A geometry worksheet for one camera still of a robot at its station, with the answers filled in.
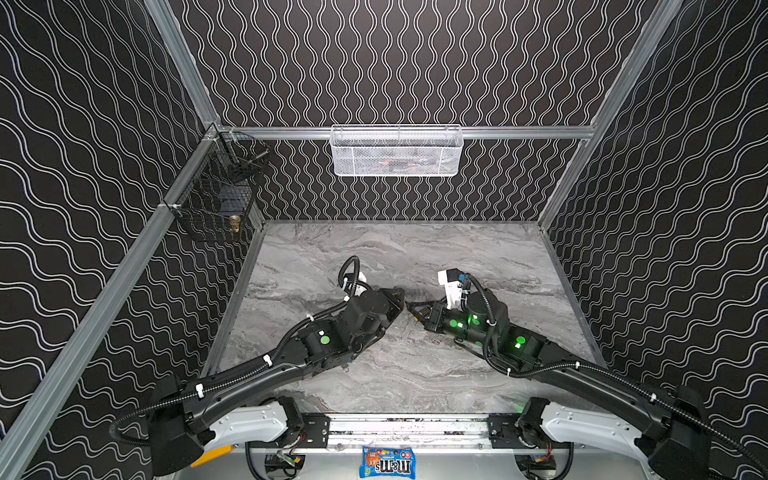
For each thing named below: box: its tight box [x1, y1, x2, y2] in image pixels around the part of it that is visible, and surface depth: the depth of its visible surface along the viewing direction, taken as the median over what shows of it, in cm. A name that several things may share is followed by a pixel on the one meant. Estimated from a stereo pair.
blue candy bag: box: [358, 446, 416, 480], surface depth 71 cm
